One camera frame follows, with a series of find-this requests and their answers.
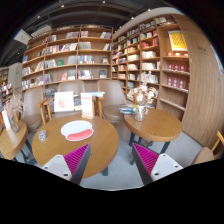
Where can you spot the white mouse pad red rest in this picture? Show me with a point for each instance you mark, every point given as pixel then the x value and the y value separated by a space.
pixel 77 130

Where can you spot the wooden bookshelf wall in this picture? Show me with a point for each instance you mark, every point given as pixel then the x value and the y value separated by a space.
pixel 78 52
pixel 146 47

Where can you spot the glass vase dried flowers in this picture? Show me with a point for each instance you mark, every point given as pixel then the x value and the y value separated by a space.
pixel 142 96
pixel 14 106

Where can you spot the white red sign stand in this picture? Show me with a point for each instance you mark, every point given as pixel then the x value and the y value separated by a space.
pixel 87 105

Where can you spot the beige chair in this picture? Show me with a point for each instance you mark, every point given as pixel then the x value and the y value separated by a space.
pixel 76 86
pixel 31 115
pixel 114 97

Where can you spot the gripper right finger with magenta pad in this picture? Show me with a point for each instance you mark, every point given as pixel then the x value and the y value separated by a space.
pixel 151 165

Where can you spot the white pink display book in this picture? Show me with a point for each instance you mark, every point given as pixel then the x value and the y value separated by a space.
pixel 63 101

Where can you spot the stack of books on table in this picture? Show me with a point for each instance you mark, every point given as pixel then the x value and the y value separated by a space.
pixel 126 109

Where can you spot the beige chair centre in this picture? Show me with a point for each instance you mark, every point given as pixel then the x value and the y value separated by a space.
pixel 76 86

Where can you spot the round wooden table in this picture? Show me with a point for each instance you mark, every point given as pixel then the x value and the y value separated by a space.
pixel 157 126
pixel 11 143
pixel 104 143

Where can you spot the yellow framed picture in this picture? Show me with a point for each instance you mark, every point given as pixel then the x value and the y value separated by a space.
pixel 177 40

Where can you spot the round wooden centre table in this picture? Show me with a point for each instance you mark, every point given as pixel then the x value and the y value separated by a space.
pixel 104 143

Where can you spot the glass vase dried flowers left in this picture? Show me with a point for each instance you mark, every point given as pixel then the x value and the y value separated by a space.
pixel 14 106

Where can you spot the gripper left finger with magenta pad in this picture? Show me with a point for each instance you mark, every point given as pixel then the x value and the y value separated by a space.
pixel 70 167

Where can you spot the white card on left table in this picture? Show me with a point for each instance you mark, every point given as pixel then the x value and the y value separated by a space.
pixel 6 120

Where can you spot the beige chair left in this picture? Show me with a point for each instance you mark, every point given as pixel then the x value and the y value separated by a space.
pixel 31 115

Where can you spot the round wooden right table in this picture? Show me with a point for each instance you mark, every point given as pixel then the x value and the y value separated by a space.
pixel 157 126

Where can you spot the glass vase dried flowers right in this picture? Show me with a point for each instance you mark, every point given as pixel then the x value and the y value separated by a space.
pixel 142 96

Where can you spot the wooden bookshelf left wall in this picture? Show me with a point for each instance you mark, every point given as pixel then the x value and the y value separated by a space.
pixel 78 52

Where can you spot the beige chair right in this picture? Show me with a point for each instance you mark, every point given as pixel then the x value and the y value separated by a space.
pixel 114 97

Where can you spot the round wooden left table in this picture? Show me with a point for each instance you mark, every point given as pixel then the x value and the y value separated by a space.
pixel 11 143

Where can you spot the wooden chair far right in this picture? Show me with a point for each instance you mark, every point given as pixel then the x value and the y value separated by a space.
pixel 208 154

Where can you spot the wooden bookshelf right wall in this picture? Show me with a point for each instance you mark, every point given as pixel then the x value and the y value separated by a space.
pixel 146 47

